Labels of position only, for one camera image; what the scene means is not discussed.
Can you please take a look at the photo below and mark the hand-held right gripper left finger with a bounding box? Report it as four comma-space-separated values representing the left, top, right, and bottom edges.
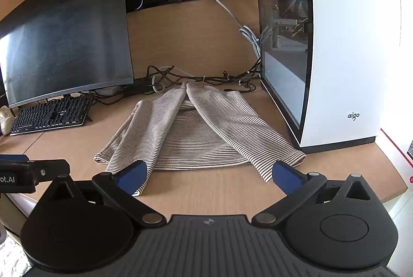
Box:
40, 160, 165, 227

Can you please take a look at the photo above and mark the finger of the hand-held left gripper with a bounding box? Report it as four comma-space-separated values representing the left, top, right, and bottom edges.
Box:
28, 159, 71, 181

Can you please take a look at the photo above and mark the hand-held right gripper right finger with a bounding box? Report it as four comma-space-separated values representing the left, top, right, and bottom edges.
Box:
252, 160, 382, 227

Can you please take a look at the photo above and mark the striped beige garment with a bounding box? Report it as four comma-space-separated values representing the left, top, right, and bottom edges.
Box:
93, 81, 307, 197

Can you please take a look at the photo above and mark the black keyboard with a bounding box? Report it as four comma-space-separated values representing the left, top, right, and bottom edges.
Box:
10, 93, 95, 136

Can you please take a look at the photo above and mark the red and white box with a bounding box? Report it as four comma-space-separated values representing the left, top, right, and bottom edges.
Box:
379, 127, 413, 187

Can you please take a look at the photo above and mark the black curved monitor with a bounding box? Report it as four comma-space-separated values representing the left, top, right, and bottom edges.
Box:
0, 0, 135, 109

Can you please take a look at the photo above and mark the right-side lit monitor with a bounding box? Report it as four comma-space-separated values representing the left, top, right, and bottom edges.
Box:
254, 0, 404, 155

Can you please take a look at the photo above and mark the thin white cable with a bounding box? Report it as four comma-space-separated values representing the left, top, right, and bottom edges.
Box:
151, 66, 175, 93

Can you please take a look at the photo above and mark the tangle of dark cables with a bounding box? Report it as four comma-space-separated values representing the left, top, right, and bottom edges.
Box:
93, 58, 263, 105

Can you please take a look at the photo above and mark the white power cable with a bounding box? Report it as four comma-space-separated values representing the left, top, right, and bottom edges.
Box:
207, 0, 263, 58

